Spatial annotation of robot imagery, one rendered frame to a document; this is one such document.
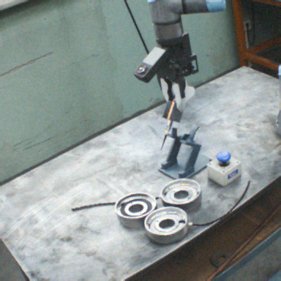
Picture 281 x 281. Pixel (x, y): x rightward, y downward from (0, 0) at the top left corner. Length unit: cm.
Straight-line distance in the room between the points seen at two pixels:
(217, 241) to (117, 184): 37
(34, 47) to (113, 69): 59
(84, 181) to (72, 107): 151
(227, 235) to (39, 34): 165
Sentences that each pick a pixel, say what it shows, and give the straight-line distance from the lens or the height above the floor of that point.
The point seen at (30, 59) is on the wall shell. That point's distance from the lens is 269.
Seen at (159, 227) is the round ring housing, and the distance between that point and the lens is 118.
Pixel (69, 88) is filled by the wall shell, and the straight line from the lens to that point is 286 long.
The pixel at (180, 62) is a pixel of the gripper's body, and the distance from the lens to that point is 122.
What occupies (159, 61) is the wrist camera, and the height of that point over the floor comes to 115.
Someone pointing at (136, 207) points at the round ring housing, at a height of 82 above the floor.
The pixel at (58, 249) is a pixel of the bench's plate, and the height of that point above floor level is 80.
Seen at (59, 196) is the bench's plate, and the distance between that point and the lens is 140.
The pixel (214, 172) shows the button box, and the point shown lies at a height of 83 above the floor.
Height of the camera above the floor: 161
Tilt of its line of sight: 31 degrees down
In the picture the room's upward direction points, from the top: 10 degrees counter-clockwise
